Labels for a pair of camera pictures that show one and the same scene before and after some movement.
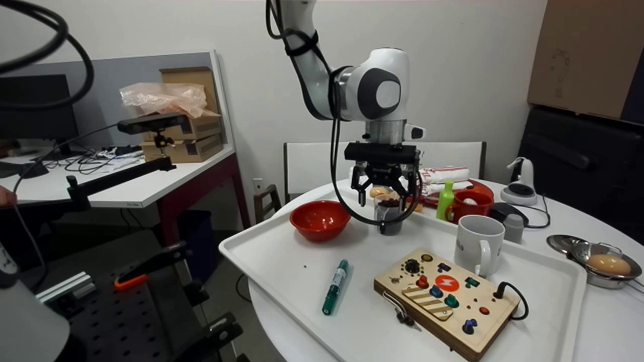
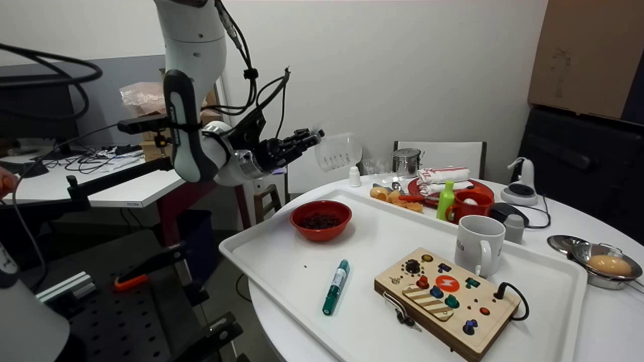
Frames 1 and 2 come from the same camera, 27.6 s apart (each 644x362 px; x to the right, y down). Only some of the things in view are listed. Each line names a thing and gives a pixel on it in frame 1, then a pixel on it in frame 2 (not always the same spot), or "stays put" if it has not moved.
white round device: x=521 y=187 stays put
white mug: x=479 y=243 stays put
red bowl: x=321 y=222 stays put
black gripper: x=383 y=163 -> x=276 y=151
